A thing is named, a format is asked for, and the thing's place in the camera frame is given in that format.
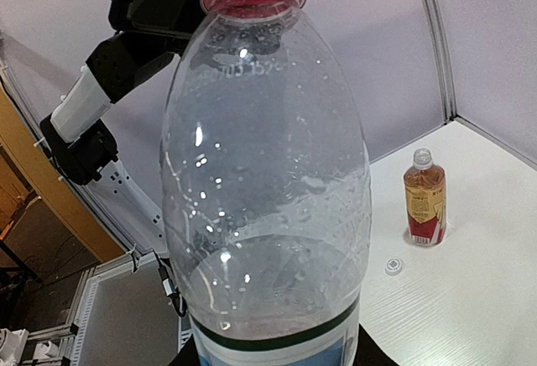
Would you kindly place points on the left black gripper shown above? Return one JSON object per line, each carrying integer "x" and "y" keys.
{"x": 147, "y": 1}

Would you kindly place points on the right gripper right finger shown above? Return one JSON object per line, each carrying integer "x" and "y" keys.
{"x": 369, "y": 353}

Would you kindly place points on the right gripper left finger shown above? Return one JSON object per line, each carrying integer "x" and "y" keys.
{"x": 187, "y": 355}

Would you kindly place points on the white bottle cap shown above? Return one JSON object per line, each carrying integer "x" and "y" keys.
{"x": 394, "y": 266}

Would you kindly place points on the gold label drink bottle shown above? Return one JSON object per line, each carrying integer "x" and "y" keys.
{"x": 425, "y": 195}

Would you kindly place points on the red cap water bottle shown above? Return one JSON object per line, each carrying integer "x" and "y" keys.
{"x": 266, "y": 189}

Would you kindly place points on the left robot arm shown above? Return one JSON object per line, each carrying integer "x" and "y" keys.
{"x": 88, "y": 75}

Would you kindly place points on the aluminium front rail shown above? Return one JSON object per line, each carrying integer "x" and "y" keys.
{"x": 110, "y": 314}

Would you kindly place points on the left aluminium wall post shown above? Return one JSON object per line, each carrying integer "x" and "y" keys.
{"x": 441, "y": 53}

